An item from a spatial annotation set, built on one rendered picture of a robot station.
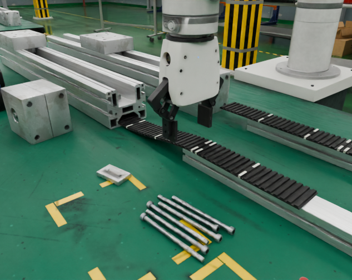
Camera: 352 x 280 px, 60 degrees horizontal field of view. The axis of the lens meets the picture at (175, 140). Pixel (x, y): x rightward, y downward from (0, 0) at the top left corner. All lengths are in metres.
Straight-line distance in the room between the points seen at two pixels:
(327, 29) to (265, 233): 0.70
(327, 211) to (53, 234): 0.35
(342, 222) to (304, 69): 0.65
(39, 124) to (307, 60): 0.74
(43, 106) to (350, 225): 0.55
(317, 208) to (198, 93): 0.24
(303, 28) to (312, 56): 0.08
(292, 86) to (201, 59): 0.48
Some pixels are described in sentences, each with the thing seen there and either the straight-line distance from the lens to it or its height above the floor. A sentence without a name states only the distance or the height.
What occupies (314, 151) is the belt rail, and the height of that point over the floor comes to 0.79.
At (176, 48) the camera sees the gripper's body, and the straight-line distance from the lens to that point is 0.46.
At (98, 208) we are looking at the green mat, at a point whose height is 0.78.
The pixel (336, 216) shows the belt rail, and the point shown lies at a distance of 0.44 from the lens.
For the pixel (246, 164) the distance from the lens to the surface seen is 0.49.
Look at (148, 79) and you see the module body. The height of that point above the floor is 0.83.
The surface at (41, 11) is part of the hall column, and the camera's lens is 10.97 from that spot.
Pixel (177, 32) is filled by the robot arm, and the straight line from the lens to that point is 0.46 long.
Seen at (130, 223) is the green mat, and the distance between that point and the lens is 0.43.
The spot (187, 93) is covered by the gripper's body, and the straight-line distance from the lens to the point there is 0.48.
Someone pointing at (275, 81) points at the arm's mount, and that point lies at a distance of 0.95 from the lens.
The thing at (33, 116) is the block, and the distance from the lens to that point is 0.65.
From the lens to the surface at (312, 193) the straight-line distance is 0.46.
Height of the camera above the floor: 1.07
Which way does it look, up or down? 28 degrees down
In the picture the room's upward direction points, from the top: straight up
